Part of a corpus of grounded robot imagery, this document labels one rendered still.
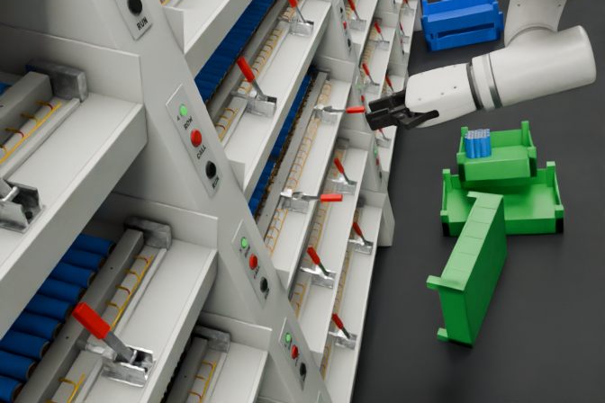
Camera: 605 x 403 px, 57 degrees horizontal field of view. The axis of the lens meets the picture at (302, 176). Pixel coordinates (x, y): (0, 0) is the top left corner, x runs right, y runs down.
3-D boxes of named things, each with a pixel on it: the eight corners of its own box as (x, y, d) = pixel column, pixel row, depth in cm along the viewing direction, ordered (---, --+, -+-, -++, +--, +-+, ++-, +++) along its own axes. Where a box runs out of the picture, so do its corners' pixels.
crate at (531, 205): (554, 183, 157) (554, 160, 153) (564, 233, 142) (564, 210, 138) (446, 189, 168) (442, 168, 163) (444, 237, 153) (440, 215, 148)
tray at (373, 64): (392, 40, 191) (401, 2, 182) (369, 142, 146) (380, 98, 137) (335, 28, 193) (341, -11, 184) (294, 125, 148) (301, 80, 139)
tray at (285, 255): (347, 99, 128) (355, 63, 122) (283, 311, 83) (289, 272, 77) (264, 80, 130) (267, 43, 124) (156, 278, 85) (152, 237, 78)
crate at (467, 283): (507, 254, 142) (475, 248, 146) (502, 194, 130) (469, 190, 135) (472, 349, 124) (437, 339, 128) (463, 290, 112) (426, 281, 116)
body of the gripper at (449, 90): (474, 48, 87) (405, 69, 92) (476, 79, 79) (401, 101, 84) (486, 88, 91) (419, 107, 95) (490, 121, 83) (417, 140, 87)
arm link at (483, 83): (486, 42, 85) (467, 49, 87) (490, 69, 79) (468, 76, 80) (500, 88, 90) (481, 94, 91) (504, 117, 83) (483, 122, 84)
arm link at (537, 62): (486, 39, 85) (492, 75, 79) (580, 9, 79) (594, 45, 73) (499, 81, 90) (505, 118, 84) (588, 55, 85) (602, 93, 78)
